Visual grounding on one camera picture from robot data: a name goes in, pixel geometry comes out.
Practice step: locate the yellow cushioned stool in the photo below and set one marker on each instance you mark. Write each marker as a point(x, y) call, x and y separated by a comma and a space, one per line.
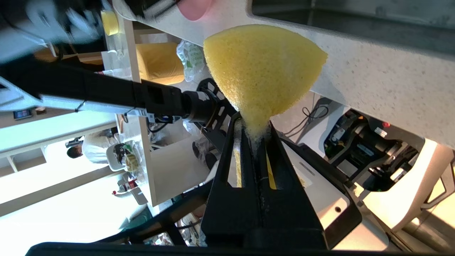
point(160, 64)

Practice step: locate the person in white shirt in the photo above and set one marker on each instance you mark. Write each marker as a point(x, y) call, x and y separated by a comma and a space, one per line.
point(96, 149)

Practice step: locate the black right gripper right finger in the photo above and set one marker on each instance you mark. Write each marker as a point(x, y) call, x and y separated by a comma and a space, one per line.
point(291, 220)

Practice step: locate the stainless steel sink basin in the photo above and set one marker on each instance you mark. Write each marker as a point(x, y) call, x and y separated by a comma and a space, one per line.
point(355, 25)

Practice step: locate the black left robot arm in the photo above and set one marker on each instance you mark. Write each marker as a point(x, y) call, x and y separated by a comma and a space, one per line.
point(106, 92)

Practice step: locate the green white plastic bag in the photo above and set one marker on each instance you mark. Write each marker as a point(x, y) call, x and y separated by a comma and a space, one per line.
point(192, 58)

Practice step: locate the pink plate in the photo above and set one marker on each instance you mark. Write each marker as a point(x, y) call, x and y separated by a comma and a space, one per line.
point(194, 9)

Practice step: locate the white table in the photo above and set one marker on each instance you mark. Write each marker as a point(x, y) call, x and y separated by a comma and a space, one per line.
point(177, 170)

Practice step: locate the black plastic crate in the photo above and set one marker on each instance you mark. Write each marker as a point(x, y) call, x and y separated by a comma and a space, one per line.
point(217, 138)

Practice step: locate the white black robot base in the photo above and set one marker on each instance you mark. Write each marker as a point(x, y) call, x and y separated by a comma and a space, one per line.
point(330, 199)

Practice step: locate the red capped plastic bottle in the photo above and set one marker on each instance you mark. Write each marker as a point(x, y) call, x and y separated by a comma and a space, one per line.
point(126, 186)

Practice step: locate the small yellow pad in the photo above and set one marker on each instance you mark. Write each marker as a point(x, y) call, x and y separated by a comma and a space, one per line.
point(111, 23)

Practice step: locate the yellow green sponge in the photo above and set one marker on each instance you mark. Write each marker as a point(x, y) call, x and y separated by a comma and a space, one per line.
point(263, 67)

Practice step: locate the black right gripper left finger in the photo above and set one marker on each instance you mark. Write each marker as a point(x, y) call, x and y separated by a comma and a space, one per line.
point(231, 220)

